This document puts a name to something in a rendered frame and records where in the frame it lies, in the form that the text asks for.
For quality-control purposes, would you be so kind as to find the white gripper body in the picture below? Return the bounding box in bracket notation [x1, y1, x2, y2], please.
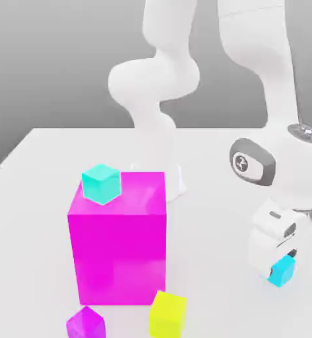
[247, 227, 298, 281]

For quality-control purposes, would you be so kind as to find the small cyan cube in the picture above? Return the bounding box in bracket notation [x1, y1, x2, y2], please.
[266, 253, 297, 288]

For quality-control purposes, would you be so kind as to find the small yellow cube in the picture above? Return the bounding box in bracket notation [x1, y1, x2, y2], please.
[148, 290, 188, 338]

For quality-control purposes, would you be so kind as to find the small turquoise cube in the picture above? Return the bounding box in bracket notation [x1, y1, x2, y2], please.
[80, 163, 123, 206]

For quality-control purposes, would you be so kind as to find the small purple cube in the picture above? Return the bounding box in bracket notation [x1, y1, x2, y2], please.
[65, 305, 107, 338]

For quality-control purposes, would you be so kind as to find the large magenta box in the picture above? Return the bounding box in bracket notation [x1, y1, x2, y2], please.
[67, 171, 168, 306]

